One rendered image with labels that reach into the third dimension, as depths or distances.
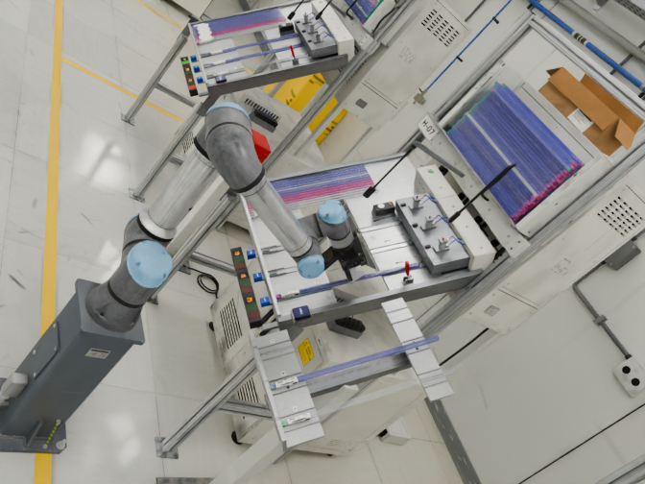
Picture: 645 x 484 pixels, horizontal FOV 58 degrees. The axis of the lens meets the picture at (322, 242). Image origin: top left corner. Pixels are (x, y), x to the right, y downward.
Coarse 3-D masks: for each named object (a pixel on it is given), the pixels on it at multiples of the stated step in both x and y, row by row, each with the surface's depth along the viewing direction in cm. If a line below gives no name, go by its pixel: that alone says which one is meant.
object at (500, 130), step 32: (512, 96) 205; (480, 128) 211; (512, 128) 200; (544, 128) 194; (480, 160) 206; (512, 160) 196; (544, 160) 187; (576, 160) 182; (512, 192) 192; (544, 192) 184
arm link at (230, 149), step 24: (216, 144) 138; (240, 144) 138; (216, 168) 141; (240, 168) 138; (264, 168) 144; (240, 192) 142; (264, 192) 144; (264, 216) 149; (288, 216) 151; (288, 240) 155; (312, 240) 161; (312, 264) 159
